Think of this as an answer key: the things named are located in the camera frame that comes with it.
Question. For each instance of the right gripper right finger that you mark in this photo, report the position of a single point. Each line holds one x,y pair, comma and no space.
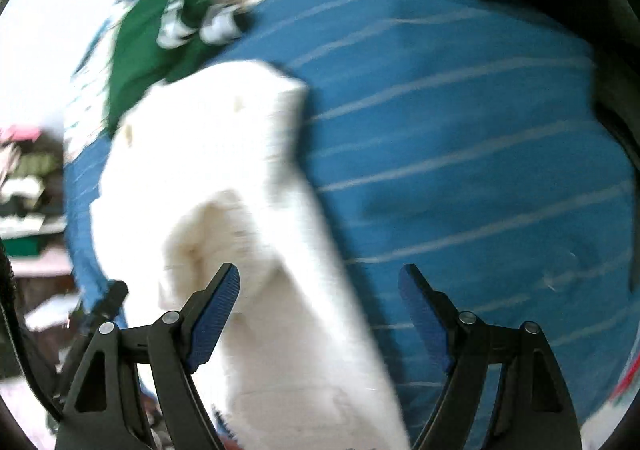
532,408

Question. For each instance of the white tweed jacket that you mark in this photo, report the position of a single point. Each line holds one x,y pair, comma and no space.
202,172

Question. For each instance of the pile of clothes on rack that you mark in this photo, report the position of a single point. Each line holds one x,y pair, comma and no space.
32,208

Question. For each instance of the blue striped bed sheet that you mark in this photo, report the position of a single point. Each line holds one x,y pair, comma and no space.
457,135

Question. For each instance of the folded green striped garment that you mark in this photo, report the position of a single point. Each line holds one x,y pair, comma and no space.
166,41

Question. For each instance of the black garment on bed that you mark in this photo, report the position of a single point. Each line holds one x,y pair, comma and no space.
611,28

